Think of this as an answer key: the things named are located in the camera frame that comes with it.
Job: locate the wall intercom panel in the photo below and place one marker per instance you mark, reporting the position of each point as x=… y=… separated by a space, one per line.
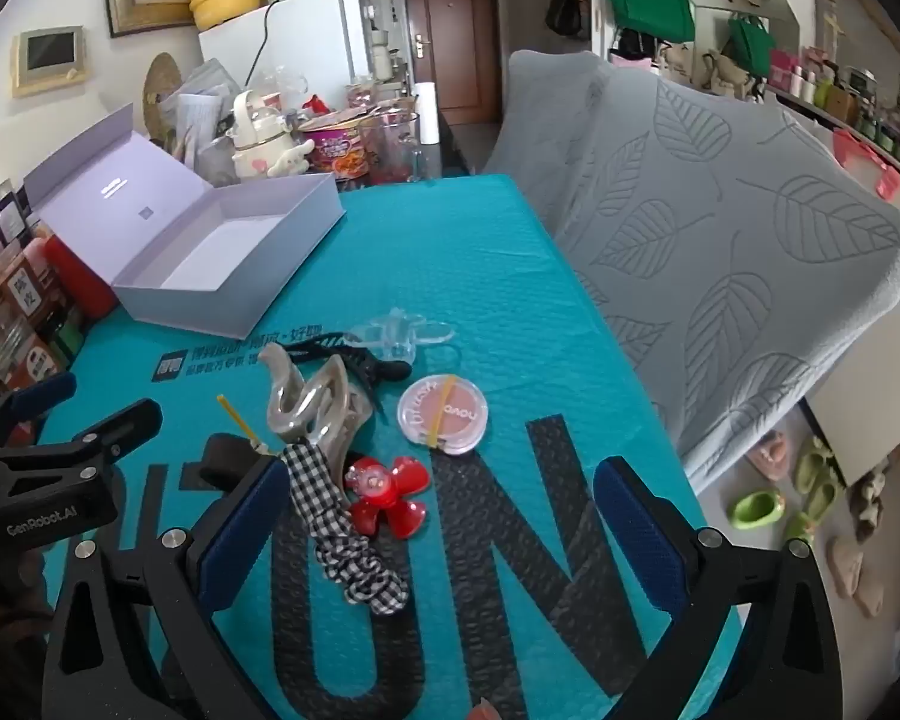
x=49 y=52

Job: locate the pair of pink slippers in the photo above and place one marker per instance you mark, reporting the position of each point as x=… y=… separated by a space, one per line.
x=769 y=457

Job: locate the pink plastic bag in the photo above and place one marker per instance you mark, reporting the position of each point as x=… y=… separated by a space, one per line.
x=870 y=165

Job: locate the purple instant noodle cup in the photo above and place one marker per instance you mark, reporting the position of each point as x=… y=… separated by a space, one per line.
x=337 y=150

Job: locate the clear hair clip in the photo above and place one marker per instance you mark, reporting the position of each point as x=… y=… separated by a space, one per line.
x=397 y=334

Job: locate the green tote bag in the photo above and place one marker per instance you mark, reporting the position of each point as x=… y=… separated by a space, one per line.
x=751 y=49
x=649 y=7

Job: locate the group of clear spice jars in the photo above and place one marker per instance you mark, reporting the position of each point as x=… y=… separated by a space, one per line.
x=7 y=277

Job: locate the white plush toy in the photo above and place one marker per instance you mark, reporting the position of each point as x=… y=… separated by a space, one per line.
x=289 y=157

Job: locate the pair of beige shoes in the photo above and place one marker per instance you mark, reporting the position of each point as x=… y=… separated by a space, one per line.
x=855 y=570

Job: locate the white refrigerator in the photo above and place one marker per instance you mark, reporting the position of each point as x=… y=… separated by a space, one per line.
x=307 y=30

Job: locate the checkered hair scrunchie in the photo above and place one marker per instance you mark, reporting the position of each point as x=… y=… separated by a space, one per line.
x=315 y=495

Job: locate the pair of green slippers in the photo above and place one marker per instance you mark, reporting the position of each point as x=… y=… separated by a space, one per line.
x=817 y=476

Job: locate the paper towel roll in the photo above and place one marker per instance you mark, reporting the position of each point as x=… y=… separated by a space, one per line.
x=428 y=112

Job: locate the cream teapot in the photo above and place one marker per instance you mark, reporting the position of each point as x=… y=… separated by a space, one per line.
x=259 y=135

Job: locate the beige hair claw clip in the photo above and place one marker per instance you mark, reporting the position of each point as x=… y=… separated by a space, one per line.
x=300 y=397

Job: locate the round pink blush compact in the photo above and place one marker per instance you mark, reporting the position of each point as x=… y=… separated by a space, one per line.
x=457 y=420

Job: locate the red bottle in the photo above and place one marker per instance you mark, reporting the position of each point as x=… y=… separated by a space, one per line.
x=79 y=277

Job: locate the woven straw fan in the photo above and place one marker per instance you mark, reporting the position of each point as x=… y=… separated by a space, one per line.
x=161 y=86

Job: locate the green slipper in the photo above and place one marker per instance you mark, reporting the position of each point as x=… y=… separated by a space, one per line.
x=754 y=510

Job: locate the glass mug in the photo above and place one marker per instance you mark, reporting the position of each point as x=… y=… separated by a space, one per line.
x=390 y=150

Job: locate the person's right hand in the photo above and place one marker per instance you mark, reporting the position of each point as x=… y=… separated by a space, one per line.
x=484 y=711

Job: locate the large grey leaf-patterned chair cover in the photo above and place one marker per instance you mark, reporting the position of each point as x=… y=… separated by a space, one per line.
x=720 y=240

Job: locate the printed paper bag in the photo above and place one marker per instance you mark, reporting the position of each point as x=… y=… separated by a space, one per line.
x=195 y=116

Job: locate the small grey chair cover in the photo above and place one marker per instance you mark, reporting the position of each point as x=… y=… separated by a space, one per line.
x=540 y=105

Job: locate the lavender gift box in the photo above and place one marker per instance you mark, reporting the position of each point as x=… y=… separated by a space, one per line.
x=210 y=255

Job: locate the row of small bottles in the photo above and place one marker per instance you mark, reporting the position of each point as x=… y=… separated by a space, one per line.
x=825 y=90

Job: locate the black hair claw clip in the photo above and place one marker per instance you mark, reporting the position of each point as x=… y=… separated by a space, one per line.
x=391 y=371

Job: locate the red flower hair clip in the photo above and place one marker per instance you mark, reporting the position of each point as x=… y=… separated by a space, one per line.
x=397 y=499

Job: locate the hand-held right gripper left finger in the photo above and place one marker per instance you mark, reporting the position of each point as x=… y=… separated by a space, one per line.
x=244 y=532

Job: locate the lollipop with yellow stick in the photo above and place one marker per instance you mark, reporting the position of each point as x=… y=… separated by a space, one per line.
x=234 y=416

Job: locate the brown door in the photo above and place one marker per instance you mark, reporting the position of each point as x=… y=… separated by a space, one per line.
x=450 y=30

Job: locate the teal printed mat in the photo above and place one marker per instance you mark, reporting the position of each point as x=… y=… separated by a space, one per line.
x=495 y=277

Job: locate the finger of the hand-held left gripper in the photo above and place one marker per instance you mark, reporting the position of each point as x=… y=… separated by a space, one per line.
x=120 y=427
x=45 y=392

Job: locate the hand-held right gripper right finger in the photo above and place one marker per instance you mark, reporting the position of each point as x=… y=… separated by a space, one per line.
x=637 y=532

